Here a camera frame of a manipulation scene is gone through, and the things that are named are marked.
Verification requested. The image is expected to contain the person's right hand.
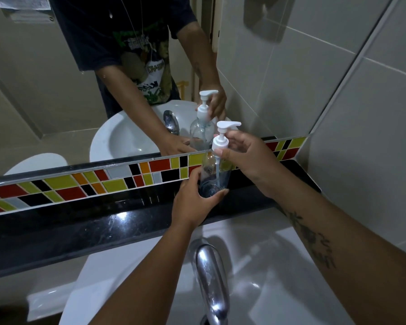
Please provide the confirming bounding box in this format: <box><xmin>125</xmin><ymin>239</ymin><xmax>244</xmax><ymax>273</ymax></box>
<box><xmin>213</xmin><ymin>130</ymin><xmax>285</xmax><ymax>199</ymax></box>

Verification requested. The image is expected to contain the person's left hand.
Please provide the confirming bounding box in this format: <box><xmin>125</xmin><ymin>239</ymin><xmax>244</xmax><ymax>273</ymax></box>
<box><xmin>171</xmin><ymin>167</ymin><xmax>229</xmax><ymax>231</ymax></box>

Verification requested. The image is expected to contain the white pump dispenser head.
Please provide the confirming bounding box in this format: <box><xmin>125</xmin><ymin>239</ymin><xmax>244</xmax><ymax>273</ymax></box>
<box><xmin>211</xmin><ymin>121</ymin><xmax>242</xmax><ymax>188</ymax></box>

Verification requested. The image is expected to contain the clear plastic bottle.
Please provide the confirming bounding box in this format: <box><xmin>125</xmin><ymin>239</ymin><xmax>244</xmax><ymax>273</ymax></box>
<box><xmin>198</xmin><ymin>151</ymin><xmax>233</xmax><ymax>199</ymax></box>

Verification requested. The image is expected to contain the person's right forearm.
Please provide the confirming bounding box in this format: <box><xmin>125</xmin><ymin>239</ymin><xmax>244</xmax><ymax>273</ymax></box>
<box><xmin>262</xmin><ymin>181</ymin><xmax>406</xmax><ymax>325</ymax></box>

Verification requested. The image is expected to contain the person's left forearm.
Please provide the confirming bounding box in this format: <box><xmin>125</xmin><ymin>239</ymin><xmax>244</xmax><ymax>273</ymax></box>
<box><xmin>90</xmin><ymin>223</ymin><xmax>203</xmax><ymax>325</ymax></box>

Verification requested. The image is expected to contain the chrome faucet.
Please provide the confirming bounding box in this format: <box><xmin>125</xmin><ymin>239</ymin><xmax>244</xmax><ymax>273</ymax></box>
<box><xmin>192</xmin><ymin>244</ymin><xmax>231</xmax><ymax>325</ymax></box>

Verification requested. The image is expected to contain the white ceramic sink basin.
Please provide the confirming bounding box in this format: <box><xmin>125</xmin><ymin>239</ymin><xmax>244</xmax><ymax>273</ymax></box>
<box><xmin>58</xmin><ymin>208</ymin><xmax>356</xmax><ymax>325</ymax></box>

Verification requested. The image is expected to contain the black stone ledge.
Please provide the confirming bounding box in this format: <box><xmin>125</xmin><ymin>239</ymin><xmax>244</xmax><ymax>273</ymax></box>
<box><xmin>0</xmin><ymin>159</ymin><xmax>322</xmax><ymax>282</ymax></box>

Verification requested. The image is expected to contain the wall mirror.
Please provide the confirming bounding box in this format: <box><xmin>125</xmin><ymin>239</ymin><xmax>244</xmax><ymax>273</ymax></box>
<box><xmin>0</xmin><ymin>0</ymin><xmax>402</xmax><ymax>187</ymax></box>

